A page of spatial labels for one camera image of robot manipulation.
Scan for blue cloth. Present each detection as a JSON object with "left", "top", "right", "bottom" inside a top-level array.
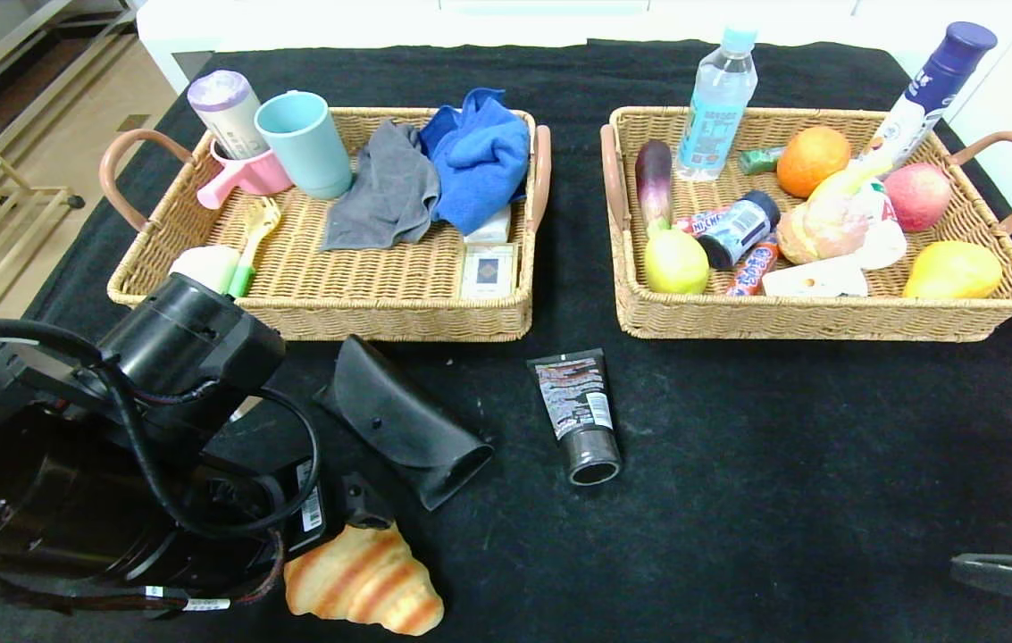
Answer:
[{"left": 418, "top": 88, "right": 531, "bottom": 236}]

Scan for pink cup with handle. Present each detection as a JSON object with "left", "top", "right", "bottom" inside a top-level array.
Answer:
[{"left": 196, "top": 141, "right": 294, "bottom": 211}]

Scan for round cream puff bread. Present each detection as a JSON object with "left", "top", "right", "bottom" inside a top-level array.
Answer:
[{"left": 776, "top": 185, "right": 877, "bottom": 266}]

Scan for woven wicker basket brown handles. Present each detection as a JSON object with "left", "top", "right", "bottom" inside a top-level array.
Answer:
[
  {"left": 599, "top": 106, "right": 1012, "bottom": 343},
  {"left": 106, "top": 107, "right": 553, "bottom": 343}
]

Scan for red apple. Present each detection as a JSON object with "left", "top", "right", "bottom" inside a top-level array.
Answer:
[{"left": 882, "top": 163, "right": 953, "bottom": 233}]

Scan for orange blue candy roll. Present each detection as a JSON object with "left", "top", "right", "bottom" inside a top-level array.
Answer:
[{"left": 726, "top": 241, "right": 780, "bottom": 297}]

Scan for grey cloth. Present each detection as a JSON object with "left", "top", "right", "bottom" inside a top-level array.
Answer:
[{"left": 322, "top": 119, "right": 441, "bottom": 252}]

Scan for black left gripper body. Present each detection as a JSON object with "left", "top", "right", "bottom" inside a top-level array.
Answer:
[{"left": 201, "top": 419, "right": 328, "bottom": 553}]

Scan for white background table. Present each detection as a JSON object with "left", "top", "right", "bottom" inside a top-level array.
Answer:
[{"left": 138, "top": 0, "right": 1012, "bottom": 97}]

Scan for card box blue diamond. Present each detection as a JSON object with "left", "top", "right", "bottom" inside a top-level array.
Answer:
[{"left": 459, "top": 243, "right": 520, "bottom": 301}]

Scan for black table cloth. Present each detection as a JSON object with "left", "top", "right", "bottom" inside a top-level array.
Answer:
[{"left": 0, "top": 40, "right": 1012, "bottom": 643}]

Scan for purple eggplant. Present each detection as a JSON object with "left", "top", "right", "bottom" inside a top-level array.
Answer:
[{"left": 635, "top": 140, "right": 674, "bottom": 235}]

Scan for yellow banana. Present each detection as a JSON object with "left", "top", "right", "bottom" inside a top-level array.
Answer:
[{"left": 814, "top": 159, "right": 891, "bottom": 202}]

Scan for black leather glasses case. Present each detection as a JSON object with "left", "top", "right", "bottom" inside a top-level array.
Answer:
[{"left": 316, "top": 335, "right": 496, "bottom": 512}]

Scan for yellow fork green handle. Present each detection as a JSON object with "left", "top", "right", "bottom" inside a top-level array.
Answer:
[{"left": 226, "top": 196, "right": 282, "bottom": 299}]

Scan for white yogurt drink bottle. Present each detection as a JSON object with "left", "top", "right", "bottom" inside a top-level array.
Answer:
[{"left": 858, "top": 183, "right": 908, "bottom": 271}]

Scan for light blue plastic cup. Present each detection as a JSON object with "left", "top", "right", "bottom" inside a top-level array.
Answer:
[{"left": 254, "top": 90, "right": 354, "bottom": 201}]

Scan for yellow lemon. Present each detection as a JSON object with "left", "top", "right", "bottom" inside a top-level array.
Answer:
[{"left": 643, "top": 228, "right": 711, "bottom": 296}]

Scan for striped golden croissant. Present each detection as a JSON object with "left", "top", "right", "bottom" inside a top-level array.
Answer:
[{"left": 284, "top": 522, "right": 446, "bottom": 637}]

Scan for plain white small box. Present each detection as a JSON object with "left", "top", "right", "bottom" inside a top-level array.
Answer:
[{"left": 464, "top": 204, "right": 513, "bottom": 245}]

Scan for white tumbler lilac lid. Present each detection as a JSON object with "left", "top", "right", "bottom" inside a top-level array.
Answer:
[{"left": 187, "top": 70, "right": 270, "bottom": 162}]

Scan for small green candy pack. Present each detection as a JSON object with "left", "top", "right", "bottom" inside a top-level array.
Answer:
[{"left": 738, "top": 147, "right": 783, "bottom": 176}]

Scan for thin wire white tag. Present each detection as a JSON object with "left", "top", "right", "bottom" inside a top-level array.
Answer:
[{"left": 0, "top": 572, "right": 243, "bottom": 617}]

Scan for clear water bottle blue label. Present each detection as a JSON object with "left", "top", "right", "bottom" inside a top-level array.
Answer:
[{"left": 675, "top": 27, "right": 758, "bottom": 182}]

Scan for yellow pear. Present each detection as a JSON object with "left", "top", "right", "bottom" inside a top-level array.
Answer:
[{"left": 903, "top": 241, "right": 1004, "bottom": 300}]

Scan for pale white soap bar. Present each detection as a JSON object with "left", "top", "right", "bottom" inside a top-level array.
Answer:
[{"left": 170, "top": 246, "right": 242, "bottom": 296}]

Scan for red white candy roll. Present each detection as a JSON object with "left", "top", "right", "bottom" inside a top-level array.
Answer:
[{"left": 673, "top": 207, "right": 730, "bottom": 235}]

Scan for orange fruit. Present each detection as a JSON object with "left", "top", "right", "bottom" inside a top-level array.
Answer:
[{"left": 776, "top": 127, "right": 852, "bottom": 199}]

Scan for small jar dark blue lid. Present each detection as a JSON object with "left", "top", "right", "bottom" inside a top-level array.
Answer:
[{"left": 698, "top": 189, "right": 782, "bottom": 271}]

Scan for white bottle purple cap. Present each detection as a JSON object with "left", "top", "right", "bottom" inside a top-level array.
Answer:
[{"left": 860, "top": 22, "right": 998, "bottom": 171}]

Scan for black cosmetic tube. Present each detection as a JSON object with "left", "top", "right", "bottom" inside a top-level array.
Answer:
[{"left": 527, "top": 348, "right": 623, "bottom": 487}]

